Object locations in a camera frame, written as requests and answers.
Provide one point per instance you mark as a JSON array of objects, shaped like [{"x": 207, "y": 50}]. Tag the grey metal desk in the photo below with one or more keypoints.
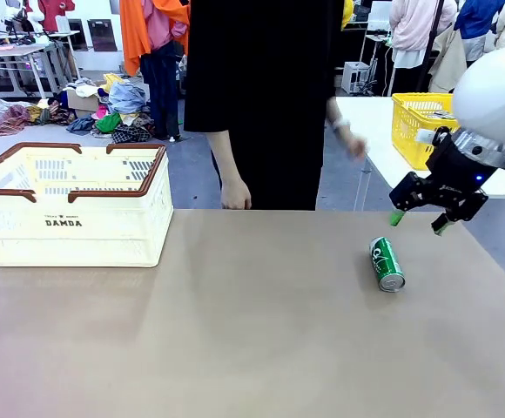
[{"x": 13, "y": 54}]

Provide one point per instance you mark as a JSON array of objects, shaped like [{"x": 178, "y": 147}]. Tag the person's left forearm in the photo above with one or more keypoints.
[{"x": 334, "y": 109}]

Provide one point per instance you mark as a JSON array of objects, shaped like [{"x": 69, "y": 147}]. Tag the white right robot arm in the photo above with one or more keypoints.
[{"x": 492, "y": 96}]

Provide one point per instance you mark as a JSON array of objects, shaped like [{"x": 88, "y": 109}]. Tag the cardboard box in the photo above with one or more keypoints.
[{"x": 80, "y": 101}]

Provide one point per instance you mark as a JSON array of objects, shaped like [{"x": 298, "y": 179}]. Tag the dark framed board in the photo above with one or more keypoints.
[{"x": 103, "y": 35}]

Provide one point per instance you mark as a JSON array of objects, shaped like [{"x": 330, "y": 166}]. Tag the bystander in pink jacket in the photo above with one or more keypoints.
[{"x": 413, "y": 26}]

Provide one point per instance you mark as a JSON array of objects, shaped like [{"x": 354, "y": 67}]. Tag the orange hanging garment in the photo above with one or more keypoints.
[{"x": 132, "y": 30}]

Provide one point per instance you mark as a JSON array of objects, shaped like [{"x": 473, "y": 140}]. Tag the pink hanging garment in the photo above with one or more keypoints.
[{"x": 156, "y": 22}]

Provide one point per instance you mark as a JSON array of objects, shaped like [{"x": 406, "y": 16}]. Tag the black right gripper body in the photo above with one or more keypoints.
[{"x": 453, "y": 174}]

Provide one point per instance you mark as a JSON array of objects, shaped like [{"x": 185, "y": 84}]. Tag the pile of colourful clothes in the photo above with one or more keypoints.
[{"x": 122, "y": 113}]

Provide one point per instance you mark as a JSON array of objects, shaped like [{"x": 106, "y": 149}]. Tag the beige coat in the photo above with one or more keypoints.
[{"x": 450, "y": 61}]

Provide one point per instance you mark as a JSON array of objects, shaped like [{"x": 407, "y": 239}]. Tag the person in black dress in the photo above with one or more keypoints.
[{"x": 270, "y": 87}]

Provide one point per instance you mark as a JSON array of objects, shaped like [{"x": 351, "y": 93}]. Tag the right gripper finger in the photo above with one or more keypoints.
[
  {"x": 407, "y": 191},
  {"x": 448, "y": 222}
]

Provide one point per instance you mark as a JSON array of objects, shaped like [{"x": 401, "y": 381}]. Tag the white side table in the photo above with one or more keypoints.
[{"x": 370, "y": 117}]

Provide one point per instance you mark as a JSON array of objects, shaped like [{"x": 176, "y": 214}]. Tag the person's left hand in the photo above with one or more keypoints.
[{"x": 354, "y": 146}]

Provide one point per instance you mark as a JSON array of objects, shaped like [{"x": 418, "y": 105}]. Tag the green drink can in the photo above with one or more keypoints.
[{"x": 385, "y": 263}]

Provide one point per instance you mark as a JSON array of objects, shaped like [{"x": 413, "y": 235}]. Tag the yellow plastic basket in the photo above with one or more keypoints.
[{"x": 409, "y": 130}]

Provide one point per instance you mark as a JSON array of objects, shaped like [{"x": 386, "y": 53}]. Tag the dark navy hanging trousers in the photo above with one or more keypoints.
[{"x": 161, "y": 91}]

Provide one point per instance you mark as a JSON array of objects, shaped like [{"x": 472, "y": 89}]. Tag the cream plastic shopping basket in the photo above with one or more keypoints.
[{"x": 61, "y": 244}]

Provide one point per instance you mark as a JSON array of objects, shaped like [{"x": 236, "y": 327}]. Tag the cans in yellow basket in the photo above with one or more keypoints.
[{"x": 443, "y": 115}]

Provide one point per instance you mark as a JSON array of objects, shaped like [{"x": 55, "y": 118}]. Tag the white box device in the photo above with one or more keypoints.
[{"x": 354, "y": 77}]

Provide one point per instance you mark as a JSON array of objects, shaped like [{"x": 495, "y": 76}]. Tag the person's right hand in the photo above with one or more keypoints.
[{"x": 235, "y": 196}]

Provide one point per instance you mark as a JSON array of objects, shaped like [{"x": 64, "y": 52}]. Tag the person's right forearm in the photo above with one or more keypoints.
[{"x": 224, "y": 157}]

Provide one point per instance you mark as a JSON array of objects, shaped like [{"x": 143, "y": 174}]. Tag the bystander in blue jacket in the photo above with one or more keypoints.
[{"x": 474, "y": 22}]

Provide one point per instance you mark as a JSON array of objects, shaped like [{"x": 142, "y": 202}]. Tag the red hanging garment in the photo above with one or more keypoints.
[{"x": 56, "y": 13}]

